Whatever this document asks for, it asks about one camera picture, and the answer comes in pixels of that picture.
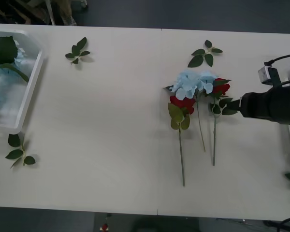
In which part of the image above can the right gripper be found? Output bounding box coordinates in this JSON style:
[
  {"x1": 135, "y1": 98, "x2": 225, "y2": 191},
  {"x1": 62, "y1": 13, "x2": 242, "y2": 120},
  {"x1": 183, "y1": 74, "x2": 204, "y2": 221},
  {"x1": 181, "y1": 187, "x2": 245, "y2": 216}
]
[{"x1": 226, "y1": 91, "x2": 271, "y2": 119}]

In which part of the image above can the red rose with olive leaves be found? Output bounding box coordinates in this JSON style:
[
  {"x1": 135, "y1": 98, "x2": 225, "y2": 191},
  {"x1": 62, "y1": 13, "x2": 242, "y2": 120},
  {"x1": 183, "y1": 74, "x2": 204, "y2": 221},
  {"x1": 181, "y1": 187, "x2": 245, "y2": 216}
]
[{"x1": 168, "y1": 95, "x2": 196, "y2": 187}]

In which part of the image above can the loose green leaf twig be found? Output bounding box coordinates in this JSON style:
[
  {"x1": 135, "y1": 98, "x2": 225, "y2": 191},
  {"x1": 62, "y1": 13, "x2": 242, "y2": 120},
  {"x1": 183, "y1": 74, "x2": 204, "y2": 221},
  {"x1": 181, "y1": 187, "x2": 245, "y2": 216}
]
[
  {"x1": 5, "y1": 133, "x2": 36, "y2": 169},
  {"x1": 65, "y1": 37, "x2": 91, "y2": 65},
  {"x1": 187, "y1": 40, "x2": 224, "y2": 68}
]

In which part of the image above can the person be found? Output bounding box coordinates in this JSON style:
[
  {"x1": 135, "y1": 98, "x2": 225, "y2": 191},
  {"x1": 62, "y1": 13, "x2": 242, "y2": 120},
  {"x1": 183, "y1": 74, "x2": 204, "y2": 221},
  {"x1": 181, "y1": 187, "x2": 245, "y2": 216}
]
[{"x1": 58, "y1": 0, "x2": 87, "y2": 26}]

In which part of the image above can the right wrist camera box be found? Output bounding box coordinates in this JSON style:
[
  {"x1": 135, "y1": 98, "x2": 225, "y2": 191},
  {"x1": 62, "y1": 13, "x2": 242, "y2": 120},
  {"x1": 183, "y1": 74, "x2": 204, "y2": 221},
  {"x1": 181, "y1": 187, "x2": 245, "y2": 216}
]
[{"x1": 258, "y1": 65, "x2": 281, "y2": 85}]

